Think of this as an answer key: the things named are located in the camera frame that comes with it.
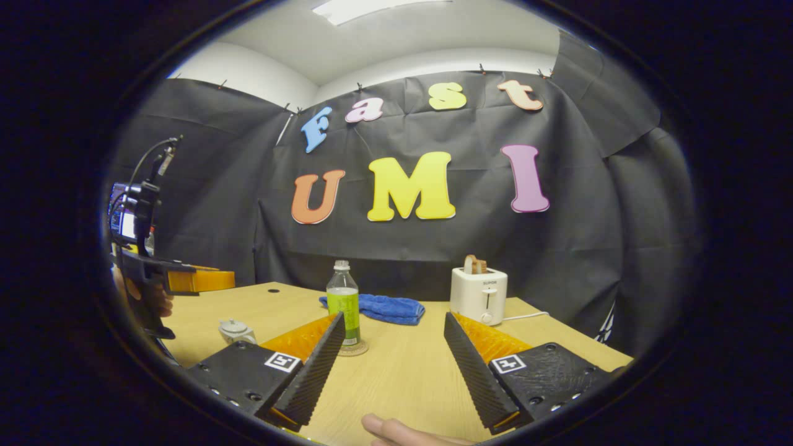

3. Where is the computer monitor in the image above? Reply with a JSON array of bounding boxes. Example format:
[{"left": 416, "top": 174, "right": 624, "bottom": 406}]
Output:
[{"left": 109, "top": 185, "right": 138, "bottom": 241}]

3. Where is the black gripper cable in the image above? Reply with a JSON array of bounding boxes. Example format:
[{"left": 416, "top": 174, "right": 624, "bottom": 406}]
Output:
[{"left": 126, "top": 135, "right": 184, "bottom": 208}]

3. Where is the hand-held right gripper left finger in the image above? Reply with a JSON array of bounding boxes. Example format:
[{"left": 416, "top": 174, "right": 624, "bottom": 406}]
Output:
[{"left": 186, "top": 312, "right": 346, "bottom": 432}]

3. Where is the blue towel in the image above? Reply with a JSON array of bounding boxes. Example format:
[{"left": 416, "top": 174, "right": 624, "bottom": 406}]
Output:
[{"left": 319, "top": 294, "right": 426, "bottom": 326}]

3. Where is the white toaster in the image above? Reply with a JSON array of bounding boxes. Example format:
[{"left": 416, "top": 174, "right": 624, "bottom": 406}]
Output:
[{"left": 450, "top": 266, "right": 509, "bottom": 326}]

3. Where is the green label water bottle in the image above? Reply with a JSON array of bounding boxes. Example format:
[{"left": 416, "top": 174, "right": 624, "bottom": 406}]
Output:
[{"left": 326, "top": 260, "right": 361, "bottom": 348}]

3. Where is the white teacup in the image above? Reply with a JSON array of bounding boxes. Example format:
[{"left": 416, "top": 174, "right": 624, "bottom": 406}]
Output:
[{"left": 218, "top": 318, "right": 258, "bottom": 346}]

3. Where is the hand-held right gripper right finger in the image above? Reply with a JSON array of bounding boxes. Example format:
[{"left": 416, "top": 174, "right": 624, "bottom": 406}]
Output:
[{"left": 444, "top": 312, "right": 626, "bottom": 435}]

